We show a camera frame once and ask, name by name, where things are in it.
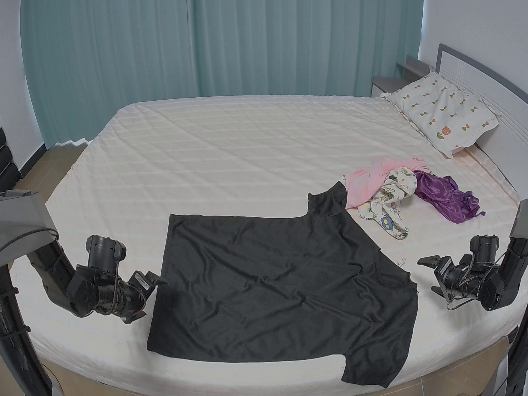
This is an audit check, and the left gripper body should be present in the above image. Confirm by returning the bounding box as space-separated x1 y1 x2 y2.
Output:
97 270 157 318

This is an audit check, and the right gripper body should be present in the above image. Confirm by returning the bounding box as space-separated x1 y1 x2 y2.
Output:
432 256 475 301

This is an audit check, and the black T-shirt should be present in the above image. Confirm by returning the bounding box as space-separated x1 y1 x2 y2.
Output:
146 181 420 389

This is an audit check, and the bed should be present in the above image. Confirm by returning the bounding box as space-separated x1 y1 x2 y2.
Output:
25 43 528 392

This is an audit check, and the purple garment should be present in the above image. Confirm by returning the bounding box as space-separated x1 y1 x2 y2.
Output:
414 171 486 224

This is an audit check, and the white printed garment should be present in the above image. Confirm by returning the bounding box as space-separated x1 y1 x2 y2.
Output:
357 167 417 240

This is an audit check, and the pink garment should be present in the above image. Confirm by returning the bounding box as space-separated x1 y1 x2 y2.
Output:
343 157 428 210

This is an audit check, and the white printed pillow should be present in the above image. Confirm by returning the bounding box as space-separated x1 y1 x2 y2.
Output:
379 68 502 158

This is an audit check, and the grey bedside table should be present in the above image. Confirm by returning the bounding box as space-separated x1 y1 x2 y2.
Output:
371 55 437 98

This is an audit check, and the blue-green curtain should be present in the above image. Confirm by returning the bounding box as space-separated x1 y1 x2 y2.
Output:
21 0 201 149
192 0 425 98

